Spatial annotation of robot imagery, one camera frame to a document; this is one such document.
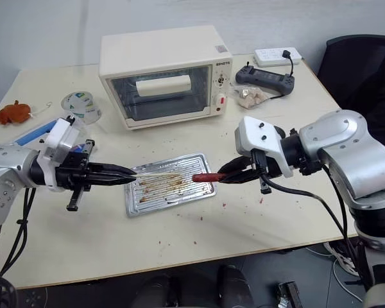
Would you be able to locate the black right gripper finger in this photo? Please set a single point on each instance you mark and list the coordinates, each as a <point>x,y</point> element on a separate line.
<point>240,178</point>
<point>232,164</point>

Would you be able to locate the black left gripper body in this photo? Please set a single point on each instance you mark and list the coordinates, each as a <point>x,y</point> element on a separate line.
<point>72,171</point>

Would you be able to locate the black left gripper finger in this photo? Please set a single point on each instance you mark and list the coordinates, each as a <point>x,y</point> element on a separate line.
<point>110,181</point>
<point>112,169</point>

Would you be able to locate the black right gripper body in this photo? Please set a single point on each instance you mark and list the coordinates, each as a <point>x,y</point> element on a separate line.
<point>265,183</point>

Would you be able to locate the red sausage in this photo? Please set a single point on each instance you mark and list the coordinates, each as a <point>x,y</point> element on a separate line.
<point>207,177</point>

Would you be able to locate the wooden skewer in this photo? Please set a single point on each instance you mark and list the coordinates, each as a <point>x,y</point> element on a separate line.
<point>160,175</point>

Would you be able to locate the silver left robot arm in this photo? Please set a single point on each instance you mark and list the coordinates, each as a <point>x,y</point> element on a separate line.
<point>9,167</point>

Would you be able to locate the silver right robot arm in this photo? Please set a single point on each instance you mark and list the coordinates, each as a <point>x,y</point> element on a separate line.
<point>346,154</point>

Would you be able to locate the ribbed metal baking tray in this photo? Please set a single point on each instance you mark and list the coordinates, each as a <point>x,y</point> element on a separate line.
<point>167,192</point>

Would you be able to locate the blue and white flat box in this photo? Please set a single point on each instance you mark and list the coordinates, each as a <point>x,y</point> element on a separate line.
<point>32,134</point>

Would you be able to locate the clear bag of food pieces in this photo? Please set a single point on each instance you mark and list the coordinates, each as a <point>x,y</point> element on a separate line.
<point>248,96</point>

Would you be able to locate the brown plush toy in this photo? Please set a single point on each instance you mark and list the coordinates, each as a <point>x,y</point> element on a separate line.
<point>13,113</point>

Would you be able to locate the grey handheld controller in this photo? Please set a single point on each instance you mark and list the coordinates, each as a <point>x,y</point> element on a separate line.
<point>263,77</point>

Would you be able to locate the white floor power strip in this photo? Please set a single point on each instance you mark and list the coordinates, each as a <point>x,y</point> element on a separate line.
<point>341,256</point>

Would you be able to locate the dark rounded shape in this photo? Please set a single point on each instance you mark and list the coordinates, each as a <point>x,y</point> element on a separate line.
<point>234,285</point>

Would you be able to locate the cream toaster oven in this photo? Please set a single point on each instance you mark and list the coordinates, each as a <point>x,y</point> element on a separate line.
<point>160,64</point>

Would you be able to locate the black office chair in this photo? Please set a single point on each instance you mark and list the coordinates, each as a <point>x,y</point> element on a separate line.
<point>356,73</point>

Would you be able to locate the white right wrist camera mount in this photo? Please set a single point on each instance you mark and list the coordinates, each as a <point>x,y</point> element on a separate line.
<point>260,138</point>

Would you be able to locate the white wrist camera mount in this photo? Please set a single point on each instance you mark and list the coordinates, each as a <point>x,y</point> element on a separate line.
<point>260,138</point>
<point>62,134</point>

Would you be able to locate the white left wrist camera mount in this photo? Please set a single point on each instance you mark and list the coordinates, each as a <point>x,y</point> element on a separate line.
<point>62,134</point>

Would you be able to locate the black metal bracket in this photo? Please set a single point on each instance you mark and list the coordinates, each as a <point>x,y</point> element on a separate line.
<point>290,295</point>

